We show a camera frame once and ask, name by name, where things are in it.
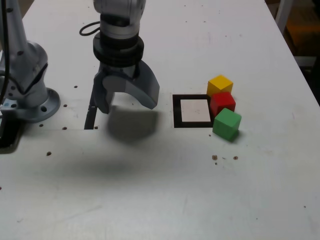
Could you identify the green cube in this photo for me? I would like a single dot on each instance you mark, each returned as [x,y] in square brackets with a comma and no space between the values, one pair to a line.
[225,123]

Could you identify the black tray with grey rim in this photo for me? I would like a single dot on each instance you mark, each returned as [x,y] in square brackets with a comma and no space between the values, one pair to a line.
[8,140]

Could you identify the red cube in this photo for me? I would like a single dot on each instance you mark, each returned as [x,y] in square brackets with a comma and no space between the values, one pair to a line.
[221,103]

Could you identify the white metal frame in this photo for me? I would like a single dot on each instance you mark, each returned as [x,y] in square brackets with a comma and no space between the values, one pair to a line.
[283,12]

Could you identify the black tape strip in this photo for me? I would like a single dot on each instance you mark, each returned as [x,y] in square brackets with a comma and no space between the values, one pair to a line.
[89,120]

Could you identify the yellow cube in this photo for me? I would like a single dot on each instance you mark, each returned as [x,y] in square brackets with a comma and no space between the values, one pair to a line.
[220,85]

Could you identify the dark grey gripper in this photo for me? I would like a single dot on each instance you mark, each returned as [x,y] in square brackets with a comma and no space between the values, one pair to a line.
[120,71]

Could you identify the black tape square outline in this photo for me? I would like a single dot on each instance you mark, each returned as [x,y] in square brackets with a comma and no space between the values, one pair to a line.
[176,112]

